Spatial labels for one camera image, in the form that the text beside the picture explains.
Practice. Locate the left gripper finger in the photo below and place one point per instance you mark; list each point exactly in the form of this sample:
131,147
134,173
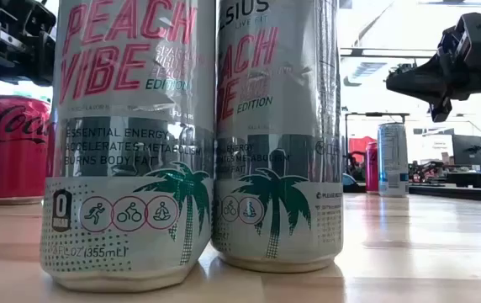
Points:
47,54

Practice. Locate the red Coca-Cola can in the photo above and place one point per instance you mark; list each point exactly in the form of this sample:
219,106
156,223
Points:
13,160
371,168

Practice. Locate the black computer monitor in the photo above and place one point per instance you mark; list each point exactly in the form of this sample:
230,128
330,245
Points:
467,147

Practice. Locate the black aluminium table frame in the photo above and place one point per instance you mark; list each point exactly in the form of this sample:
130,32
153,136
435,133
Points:
450,192

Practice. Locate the black metal workstation frame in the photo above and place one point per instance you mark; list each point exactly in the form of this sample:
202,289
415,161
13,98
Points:
375,114

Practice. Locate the blue rounded object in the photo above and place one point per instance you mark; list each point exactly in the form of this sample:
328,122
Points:
348,182

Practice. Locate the silver ventilation duct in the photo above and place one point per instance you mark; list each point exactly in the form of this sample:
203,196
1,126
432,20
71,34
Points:
366,69

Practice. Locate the black ceiling beam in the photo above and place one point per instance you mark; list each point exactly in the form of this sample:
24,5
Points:
351,52

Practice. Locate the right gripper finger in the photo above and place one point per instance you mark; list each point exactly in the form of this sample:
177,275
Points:
425,82
441,111

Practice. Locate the white printed sign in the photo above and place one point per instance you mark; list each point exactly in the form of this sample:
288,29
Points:
434,147

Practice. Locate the red cloth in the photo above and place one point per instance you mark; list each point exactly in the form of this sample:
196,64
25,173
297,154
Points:
357,145

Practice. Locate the dented Celsius Peach Vibe can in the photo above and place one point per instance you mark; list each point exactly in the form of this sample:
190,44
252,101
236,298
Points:
131,126

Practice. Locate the white tall energy drink can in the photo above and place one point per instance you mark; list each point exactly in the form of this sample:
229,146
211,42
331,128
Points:
392,160

